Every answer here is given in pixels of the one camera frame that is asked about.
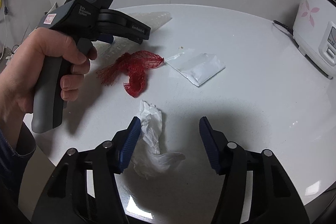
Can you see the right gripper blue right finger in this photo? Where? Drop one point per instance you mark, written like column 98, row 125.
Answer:
column 212, row 151

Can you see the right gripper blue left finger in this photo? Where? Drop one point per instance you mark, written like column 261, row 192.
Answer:
column 126, row 141

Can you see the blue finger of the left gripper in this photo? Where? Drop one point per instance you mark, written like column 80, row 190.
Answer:
column 106, row 38

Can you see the clear bubble wrap sheet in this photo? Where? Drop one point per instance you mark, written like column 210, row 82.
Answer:
column 154, row 20

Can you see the white tissue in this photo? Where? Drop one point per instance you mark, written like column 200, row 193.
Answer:
column 147, row 159

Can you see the red mesh net bag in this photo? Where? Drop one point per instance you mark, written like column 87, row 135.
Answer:
column 134, row 65

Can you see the clear white plastic pouch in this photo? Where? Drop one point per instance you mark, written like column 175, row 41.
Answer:
column 197, row 67

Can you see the person's left forearm sleeve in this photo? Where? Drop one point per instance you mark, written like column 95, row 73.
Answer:
column 13, row 164

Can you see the person's left hand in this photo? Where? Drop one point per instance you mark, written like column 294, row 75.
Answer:
column 22, row 72

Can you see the white rice cooker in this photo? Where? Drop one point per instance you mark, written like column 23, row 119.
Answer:
column 314, row 32

